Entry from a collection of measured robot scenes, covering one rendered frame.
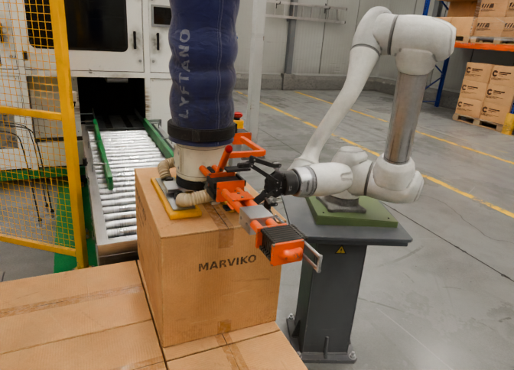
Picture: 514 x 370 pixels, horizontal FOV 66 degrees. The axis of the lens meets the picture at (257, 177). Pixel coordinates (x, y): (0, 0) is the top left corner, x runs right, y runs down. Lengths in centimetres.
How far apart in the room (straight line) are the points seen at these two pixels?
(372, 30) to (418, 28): 14
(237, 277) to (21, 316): 76
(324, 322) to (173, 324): 93
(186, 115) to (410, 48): 76
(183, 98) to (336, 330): 137
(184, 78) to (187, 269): 57
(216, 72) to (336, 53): 1146
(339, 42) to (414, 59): 1122
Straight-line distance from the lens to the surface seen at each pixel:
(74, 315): 157
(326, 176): 122
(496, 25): 931
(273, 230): 86
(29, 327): 157
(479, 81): 945
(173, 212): 124
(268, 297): 141
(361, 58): 142
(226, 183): 110
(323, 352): 217
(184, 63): 123
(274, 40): 1159
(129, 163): 306
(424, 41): 144
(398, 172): 166
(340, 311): 203
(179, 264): 121
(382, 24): 147
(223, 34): 123
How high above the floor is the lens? 150
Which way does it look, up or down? 20 degrees down
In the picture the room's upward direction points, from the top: 4 degrees clockwise
